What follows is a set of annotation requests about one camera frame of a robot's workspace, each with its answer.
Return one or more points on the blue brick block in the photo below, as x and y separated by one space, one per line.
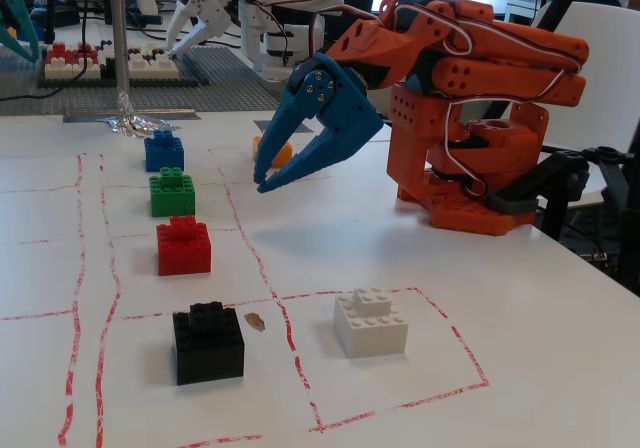
164 154

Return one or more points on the metal stand pole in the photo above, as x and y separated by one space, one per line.
120 33

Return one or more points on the black brick block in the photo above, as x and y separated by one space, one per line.
210 348

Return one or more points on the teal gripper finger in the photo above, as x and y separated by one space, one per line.
24 23

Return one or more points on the black table clamp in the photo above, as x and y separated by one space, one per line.
565 173

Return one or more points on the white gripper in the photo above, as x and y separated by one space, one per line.
199 22

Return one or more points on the grey studded baseplate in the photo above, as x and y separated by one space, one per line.
225 93

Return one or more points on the small brown crumb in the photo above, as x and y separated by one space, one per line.
255 320

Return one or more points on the green brick block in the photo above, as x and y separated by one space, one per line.
172 195

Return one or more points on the crumpled aluminium foil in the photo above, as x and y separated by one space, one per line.
140 124

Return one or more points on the white brick block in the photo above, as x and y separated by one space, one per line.
372 328

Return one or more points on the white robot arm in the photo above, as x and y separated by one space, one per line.
280 13

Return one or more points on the red and white brick stack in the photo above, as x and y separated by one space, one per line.
70 63

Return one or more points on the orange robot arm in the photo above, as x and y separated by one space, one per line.
480 78

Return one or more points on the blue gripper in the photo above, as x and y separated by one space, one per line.
345 105

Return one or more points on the red brick block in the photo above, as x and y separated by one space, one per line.
184 250

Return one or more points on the white chair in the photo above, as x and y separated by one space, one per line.
600 68

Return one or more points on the orange-yellow brick block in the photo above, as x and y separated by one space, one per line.
283 154

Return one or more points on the black and white brick stack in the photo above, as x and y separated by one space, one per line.
145 60

